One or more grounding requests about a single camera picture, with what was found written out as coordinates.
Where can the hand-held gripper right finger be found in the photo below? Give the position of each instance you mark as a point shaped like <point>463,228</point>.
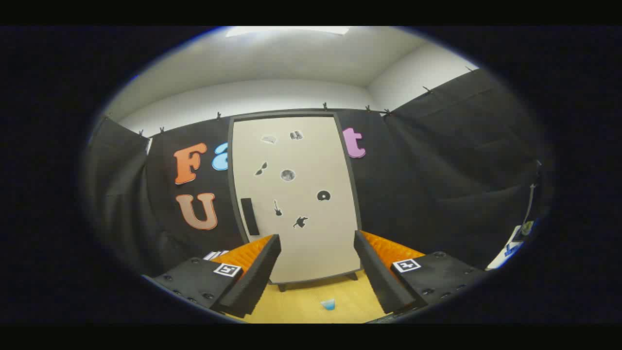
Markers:
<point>376,277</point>

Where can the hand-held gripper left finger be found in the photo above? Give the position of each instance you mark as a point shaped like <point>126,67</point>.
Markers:
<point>255,277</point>

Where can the white cabinet door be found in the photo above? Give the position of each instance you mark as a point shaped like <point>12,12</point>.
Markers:
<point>301,248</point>

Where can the white and blue tube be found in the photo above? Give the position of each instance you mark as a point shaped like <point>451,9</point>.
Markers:
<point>328,305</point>

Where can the black backdrop cloth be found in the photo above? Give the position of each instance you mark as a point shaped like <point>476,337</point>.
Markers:
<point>437,170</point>

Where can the small blue items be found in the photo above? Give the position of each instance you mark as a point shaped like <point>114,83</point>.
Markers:
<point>511,251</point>

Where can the green round object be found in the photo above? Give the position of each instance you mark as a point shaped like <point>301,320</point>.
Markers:
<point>527,228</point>

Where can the grey cabinet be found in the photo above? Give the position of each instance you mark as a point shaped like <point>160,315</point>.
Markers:
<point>282,113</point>

